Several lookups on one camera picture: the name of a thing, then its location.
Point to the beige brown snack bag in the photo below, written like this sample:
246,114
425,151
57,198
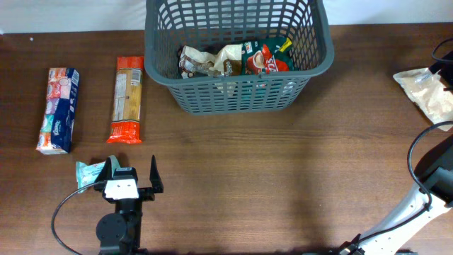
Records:
193,63

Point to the small teal wrapper packet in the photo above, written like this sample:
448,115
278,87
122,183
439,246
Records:
87,174

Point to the beige clear powder bag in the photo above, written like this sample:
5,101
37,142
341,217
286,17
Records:
427,91

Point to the orange spaghetti packet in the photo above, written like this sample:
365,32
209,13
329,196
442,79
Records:
125,124

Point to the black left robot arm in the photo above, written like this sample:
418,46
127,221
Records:
120,232

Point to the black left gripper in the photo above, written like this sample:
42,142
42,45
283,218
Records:
147,194

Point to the grey plastic basket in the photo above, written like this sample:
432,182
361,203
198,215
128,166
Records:
208,26

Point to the blue Kleenex tissue pack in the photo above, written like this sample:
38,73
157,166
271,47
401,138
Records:
55,135

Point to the green Nescafe coffee bag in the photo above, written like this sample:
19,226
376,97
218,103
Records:
266,56

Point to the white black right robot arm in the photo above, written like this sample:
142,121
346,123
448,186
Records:
429,197

